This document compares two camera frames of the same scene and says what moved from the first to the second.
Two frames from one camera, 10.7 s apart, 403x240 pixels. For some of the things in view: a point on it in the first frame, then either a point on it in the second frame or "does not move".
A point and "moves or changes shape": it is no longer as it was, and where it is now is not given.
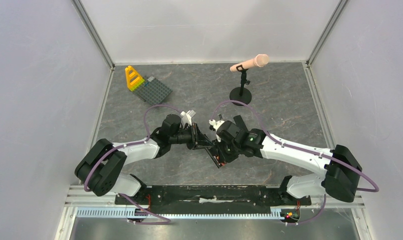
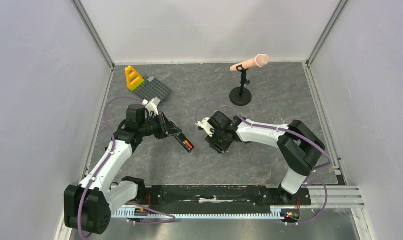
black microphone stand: x=241 y=94 does not move
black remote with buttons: x=214 y=155 moves or changes shape
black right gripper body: x=219 y=151 to x=217 y=133
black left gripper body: x=194 y=142 to x=161 y=133
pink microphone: x=260 y=60 does not move
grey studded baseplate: x=152 y=92 does not move
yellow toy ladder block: x=133 y=79 does not move
